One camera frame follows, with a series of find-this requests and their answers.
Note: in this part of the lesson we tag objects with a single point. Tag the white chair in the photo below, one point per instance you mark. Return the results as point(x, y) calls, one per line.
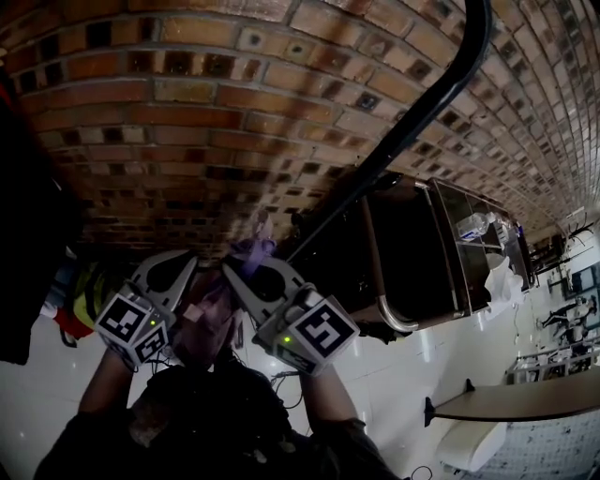
point(473, 445)

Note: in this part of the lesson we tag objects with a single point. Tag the purple cloth garment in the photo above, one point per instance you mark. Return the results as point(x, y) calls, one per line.
point(211, 319)

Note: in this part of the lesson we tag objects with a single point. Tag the brown fabric wardrobe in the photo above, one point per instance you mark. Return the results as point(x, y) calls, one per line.
point(408, 253)

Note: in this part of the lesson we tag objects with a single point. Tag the person's dark jacket torso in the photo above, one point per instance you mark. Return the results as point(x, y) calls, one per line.
point(211, 422)

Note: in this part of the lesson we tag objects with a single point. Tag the white metal frame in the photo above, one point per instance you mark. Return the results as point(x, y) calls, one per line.
point(553, 361)

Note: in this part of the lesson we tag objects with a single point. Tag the white crumpled cloth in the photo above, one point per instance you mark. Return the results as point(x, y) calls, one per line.
point(501, 281)

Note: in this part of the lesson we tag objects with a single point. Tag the yellow and red clothes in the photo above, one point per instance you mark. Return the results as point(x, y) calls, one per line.
point(84, 300)

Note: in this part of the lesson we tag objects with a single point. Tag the black metal rail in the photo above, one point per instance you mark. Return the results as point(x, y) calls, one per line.
point(422, 117)

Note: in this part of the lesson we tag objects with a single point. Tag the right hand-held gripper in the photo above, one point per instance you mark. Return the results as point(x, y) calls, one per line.
point(323, 328)

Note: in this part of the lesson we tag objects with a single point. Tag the person's left forearm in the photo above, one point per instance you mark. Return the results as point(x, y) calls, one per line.
point(105, 384)

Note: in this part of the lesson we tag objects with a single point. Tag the person's right forearm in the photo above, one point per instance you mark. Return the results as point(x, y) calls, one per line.
point(328, 403)

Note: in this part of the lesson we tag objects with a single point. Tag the black hanging coat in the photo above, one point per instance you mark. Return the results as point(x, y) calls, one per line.
point(33, 234)

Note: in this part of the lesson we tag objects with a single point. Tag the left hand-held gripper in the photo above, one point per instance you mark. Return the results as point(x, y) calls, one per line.
point(129, 323)

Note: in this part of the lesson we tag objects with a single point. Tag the clear plastic bottle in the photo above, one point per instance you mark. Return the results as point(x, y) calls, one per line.
point(473, 227)

